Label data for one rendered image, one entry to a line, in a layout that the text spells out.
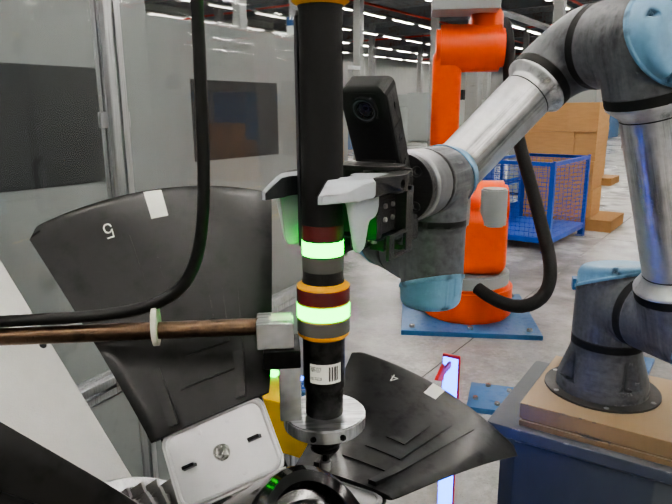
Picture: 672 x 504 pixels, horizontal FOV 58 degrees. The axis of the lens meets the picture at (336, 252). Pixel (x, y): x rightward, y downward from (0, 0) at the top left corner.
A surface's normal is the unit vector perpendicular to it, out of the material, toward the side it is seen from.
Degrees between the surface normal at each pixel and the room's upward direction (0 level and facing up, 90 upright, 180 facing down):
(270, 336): 90
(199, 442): 53
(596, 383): 72
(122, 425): 90
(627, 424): 1
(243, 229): 42
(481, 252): 90
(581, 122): 90
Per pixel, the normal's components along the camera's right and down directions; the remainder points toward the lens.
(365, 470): 0.07, -0.96
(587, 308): -0.93, 0.08
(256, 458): -0.06, -0.40
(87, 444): 0.66, -0.55
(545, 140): -0.59, 0.19
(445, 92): -0.13, 0.33
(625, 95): -0.76, 0.44
